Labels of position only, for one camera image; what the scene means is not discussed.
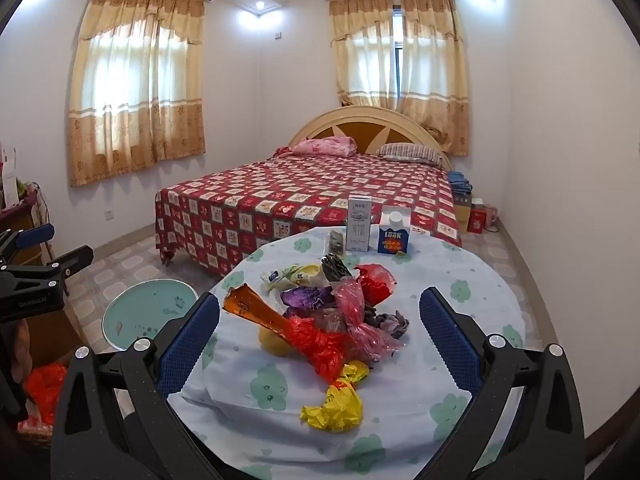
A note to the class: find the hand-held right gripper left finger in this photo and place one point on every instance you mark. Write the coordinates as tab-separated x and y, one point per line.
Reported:
192	340

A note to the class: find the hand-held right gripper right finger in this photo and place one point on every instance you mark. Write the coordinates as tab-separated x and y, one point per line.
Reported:
447	335

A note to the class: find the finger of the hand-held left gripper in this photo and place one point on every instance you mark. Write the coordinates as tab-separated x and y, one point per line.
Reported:
70	260
37	235

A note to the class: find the plaid rag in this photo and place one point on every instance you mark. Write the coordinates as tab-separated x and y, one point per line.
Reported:
390	322

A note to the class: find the purple shiny wrapper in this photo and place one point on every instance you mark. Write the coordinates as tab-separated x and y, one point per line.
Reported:
305	297

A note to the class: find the teal round stool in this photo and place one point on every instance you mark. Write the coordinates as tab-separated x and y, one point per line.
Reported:
145	305

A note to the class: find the white box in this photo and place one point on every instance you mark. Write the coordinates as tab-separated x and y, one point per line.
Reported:
7	180

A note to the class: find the orange transparent wrapper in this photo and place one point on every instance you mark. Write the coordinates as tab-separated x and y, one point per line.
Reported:
250	305

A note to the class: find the yellow plastic piece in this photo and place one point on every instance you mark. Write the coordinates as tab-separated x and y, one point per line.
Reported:
275	344

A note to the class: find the pink transparent plastic bag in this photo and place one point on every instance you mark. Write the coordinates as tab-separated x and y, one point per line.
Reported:
360	320

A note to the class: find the red printed plastic bag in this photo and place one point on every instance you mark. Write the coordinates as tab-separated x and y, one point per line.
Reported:
46	390

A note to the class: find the blue and white carton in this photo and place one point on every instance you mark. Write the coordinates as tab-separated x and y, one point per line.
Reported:
393	237

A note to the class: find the white and yellow wrapper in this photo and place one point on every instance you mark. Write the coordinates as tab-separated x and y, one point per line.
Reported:
290	276

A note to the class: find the red box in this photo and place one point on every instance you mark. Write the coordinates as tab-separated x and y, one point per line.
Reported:
478	221

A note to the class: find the crumpled red plastic bag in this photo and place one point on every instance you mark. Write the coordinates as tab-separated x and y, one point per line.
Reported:
320	347

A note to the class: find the yellow crumpled wrapper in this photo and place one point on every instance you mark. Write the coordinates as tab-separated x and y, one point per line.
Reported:
337	402

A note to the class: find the dark grey chenille cloth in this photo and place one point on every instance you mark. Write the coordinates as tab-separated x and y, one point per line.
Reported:
335	267

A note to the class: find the grey drink carton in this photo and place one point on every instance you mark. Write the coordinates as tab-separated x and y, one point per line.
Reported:
359	225

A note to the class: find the small printed sachet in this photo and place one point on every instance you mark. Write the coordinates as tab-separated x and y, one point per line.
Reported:
336	241

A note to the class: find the blue folded cloth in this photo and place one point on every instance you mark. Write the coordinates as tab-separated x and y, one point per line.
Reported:
459	182

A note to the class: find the wide beige curtain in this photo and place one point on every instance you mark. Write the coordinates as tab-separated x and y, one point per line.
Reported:
135	85

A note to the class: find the striped pillow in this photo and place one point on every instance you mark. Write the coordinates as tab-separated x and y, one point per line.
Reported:
410	152

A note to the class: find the bed with red quilt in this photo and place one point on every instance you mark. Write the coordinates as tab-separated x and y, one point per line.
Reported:
300	185

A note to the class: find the cream wooden headboard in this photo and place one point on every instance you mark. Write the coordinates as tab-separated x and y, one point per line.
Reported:
370	127

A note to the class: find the pink pillow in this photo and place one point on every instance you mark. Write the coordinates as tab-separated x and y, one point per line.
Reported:
325	146

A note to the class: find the narrow beige curtain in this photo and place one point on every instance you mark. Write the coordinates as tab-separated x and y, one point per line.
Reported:
430	60

